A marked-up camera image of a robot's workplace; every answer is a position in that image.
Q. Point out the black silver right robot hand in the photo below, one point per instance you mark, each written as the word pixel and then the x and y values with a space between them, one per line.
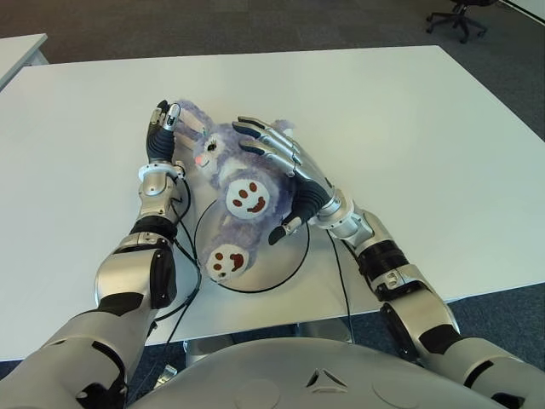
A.
pixel 311 187

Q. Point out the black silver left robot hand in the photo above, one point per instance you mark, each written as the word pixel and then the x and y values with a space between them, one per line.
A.
pixel 159 142

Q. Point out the purple plush bunny doll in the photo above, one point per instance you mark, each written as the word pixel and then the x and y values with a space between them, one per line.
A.
pixel 238 170

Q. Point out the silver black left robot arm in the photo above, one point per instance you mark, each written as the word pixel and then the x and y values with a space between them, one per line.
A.
pixel 127 272

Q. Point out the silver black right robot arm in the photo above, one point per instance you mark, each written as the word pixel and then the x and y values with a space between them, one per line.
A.
pixel 409 298

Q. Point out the white plate with black rim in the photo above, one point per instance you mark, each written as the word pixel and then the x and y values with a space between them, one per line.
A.
pixel 277 264

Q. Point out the white neighbouring desk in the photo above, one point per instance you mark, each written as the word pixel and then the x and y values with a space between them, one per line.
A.
pixel 19 53

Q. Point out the silver robot torso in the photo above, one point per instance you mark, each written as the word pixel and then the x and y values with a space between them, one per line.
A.
pixel 319 379

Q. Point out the black office chair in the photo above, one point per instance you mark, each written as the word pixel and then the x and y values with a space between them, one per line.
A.
pixel 457 19

